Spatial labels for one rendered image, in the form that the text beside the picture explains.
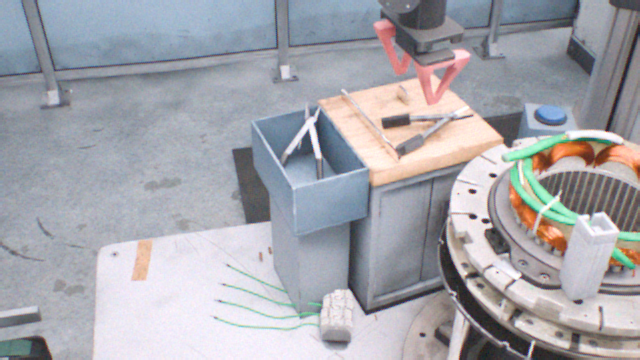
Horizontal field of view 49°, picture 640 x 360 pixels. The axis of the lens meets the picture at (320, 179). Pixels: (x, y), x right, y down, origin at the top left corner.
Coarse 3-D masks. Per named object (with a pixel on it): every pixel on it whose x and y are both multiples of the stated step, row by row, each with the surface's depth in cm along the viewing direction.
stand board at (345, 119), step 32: (352, 96) 104; (384, 96) 104; (416, 96) 104; (448, 96) 104; (352, 128) 98; (416, 128) 98; (448, 128) 98; (480, 128) 98; (384, 160) 92; (416, 160) 92; (448, 160) 94
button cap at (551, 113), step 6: (540, 108) 106; (546, 108) 106; (552, 108) 106; (558, 108) 106; (540, 114) 105; (546, 114) 104; (552, 114) 104; (558, 114) 104; (564, 114) 105; (546, 120) 104; (552, 120) 104; (558, 120) 104
